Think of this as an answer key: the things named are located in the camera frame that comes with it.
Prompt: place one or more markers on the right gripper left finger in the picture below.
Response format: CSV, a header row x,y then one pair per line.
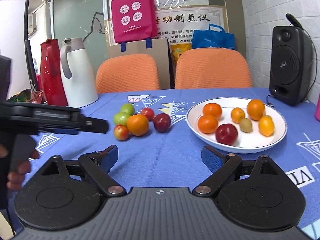
x,y
63,194

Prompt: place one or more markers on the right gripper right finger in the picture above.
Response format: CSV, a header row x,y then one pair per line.
x,y
255,194

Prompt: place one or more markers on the dark red plum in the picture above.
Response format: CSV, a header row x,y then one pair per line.
x,y
226,134
161,122

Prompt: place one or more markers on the yellow orange citrus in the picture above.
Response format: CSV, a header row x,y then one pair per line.
x,y
266,126

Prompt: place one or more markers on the brown kiwi fruit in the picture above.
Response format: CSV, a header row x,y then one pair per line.
x,y
245,125

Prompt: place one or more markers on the tangerine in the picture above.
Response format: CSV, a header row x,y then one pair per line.
x,y
237,114
213,109
255,109
207,124

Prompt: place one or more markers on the red yellow apple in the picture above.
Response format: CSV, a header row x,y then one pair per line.
x,y
121,132

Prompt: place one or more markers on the large green apple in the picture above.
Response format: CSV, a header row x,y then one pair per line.
x,y
121,118

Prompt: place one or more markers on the large orange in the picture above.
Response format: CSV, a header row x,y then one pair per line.
x,y
138,125

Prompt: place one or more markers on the small green apple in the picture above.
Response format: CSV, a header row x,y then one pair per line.
x,y
128,108

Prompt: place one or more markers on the small red apple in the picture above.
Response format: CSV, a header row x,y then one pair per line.
x,y
148,113

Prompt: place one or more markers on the person's left hand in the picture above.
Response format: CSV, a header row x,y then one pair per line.
x,y
15,179

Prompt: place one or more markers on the red thermos jug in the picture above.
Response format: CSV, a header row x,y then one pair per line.
x,y
50,73

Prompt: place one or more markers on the white oval plate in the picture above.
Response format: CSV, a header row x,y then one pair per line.
x,y
250,142

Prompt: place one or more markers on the white thermos jug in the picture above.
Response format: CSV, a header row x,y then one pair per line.
x,y
77,74

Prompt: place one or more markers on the pink thermos bottle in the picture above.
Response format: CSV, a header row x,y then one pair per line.
x,y
317,111

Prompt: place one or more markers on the left orange chair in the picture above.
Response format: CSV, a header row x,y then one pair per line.
x,y
134,72

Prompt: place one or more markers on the orange chair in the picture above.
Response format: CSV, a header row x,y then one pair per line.
x,y
212,68
134,72

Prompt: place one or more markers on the right orange chair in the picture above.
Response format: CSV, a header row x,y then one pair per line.
x,y
212,68

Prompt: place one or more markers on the black speaker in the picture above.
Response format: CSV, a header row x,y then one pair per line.
x,y
291,62

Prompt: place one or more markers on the magenta tote bag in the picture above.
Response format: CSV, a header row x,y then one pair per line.
x,y
133,20

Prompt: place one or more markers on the blue plastic bag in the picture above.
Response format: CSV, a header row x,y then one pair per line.
x,y
214,37

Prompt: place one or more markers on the yellow snack bag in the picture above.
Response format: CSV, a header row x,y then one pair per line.
x,y
178,49

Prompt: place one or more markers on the white poster board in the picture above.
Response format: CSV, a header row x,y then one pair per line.
x,y
177,25

